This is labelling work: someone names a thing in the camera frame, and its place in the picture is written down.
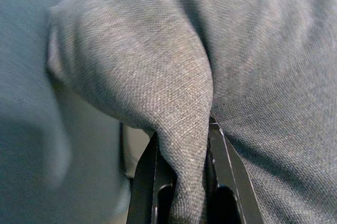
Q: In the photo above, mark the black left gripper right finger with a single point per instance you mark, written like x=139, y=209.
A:
x=226, y=171

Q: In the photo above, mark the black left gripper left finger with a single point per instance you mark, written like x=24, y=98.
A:
x=147, y=187

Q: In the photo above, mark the grey fabric pillow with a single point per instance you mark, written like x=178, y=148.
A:
x=158, y=63

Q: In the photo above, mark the blue fabric headboard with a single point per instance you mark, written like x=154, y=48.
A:
x=21, y=50

